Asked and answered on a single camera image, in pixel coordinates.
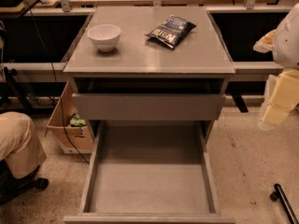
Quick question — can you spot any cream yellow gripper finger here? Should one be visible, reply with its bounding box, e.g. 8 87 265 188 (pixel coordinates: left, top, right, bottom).
258 69 299 131

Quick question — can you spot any blue chip bag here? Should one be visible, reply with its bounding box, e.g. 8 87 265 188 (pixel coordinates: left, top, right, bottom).
147 15 196 49

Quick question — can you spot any black robot base wheel leg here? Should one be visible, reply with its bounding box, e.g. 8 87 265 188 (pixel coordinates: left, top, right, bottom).
270 183 299 224

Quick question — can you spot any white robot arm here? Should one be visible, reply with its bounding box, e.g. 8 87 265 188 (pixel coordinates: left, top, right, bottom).
253 4 299 131

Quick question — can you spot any grey drawer cabinet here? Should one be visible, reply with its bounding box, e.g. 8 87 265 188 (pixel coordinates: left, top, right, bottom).
64 7 235 135

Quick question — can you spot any open grey bottom drawer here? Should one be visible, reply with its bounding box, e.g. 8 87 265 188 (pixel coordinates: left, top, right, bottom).
64 122 235 224

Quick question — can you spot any closed grey middle drawer front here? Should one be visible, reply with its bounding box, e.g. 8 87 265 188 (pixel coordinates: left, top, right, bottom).
72 93 225 121

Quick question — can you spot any white ceramic bowl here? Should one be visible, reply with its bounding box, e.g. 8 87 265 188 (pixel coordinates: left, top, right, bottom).
87 24 121 51

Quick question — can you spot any green toy in box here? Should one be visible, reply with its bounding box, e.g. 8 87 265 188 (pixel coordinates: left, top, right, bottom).
69 114 86 127

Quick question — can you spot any cardboard box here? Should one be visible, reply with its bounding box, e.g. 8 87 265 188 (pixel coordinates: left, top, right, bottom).
47 82 93 154

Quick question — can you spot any person's leg in khaki trousers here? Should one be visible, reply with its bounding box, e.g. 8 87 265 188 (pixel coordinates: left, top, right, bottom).
0 112 47 179

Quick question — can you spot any black office chair base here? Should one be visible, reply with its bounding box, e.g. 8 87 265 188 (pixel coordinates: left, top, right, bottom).
0 161 49 205

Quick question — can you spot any black cable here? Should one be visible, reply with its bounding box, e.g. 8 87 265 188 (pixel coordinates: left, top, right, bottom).
13 0 91 164

